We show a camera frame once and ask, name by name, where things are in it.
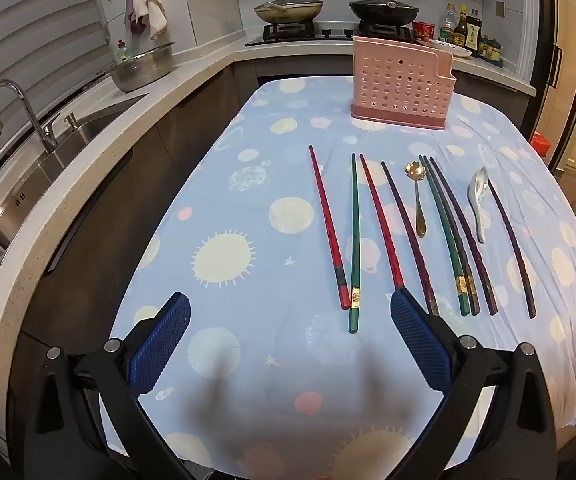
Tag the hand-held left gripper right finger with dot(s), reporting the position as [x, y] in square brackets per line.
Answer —
[418, 340]

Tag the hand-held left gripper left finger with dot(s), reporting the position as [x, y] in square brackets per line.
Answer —
[160, 345]

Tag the dark maroon chopstick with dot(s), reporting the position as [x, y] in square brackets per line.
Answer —
[530, 305]
[408, 232]

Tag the green chopstick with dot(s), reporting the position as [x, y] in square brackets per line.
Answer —
[463, 300]
[354, 240]

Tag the red chopstick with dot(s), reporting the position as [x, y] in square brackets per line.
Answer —
[378, 210]
[325, 215]

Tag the pink perforated utensil basket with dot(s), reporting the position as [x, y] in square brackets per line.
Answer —
[398, 85]

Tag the dark brown chopstick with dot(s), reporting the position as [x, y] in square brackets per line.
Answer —
[474, 302]

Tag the dark purple chopstick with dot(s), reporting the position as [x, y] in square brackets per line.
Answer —
[489, 302]

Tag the gold flower spoon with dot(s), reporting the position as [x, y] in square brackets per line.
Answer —
[420, 220]

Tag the red bag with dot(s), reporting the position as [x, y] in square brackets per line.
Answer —
[542, 144]

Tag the blue polka dot tablecloth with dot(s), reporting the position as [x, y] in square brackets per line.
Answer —
[278, 160]

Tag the steel kitchen sink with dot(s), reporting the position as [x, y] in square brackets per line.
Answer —
[92, 120]

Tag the steel soap dispenser pump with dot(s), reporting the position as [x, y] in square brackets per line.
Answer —
[71, 121]

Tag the steel kitchen faucet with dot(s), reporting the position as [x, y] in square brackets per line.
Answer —
[42, 130]

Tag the steel wash basin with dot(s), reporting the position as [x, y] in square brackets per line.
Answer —
[142, 67]

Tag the small seasoning jars set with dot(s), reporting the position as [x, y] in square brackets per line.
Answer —
[492, 50]

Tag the white oval plate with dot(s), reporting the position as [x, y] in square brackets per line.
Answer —
[450, 47]

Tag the green dish soap bottle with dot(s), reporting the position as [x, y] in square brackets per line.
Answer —
[124, 52]

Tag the dark soy sauce bottle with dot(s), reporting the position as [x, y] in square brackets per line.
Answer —
[474, 32]

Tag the red instant noodle cup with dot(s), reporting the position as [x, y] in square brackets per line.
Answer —
[422, 31]

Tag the yellow cap sauce bottle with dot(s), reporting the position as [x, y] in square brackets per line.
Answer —
[461, 27]

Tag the clear plastic bottle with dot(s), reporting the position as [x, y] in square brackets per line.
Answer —
[448, 22]

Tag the black gas stove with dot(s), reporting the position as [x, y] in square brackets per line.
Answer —
[328, 34]

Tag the black wok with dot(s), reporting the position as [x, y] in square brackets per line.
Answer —
[383, 16]

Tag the cream hanging cloth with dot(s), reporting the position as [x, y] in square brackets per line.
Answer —
[156, 15]

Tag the purple hanging cloth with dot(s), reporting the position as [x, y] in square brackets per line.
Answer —
[132, 10]

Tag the glass wok lid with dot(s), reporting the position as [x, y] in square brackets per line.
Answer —
[383, 2]

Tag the white window blinds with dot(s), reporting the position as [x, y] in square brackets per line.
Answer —
[27, 25]

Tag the beige frying pan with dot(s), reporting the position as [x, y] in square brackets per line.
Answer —
[288, 14]

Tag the glass pan lid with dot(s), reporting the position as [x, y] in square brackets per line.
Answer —
[293, 2]

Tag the grey wall switch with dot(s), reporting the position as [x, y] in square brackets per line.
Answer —
[500, 8]

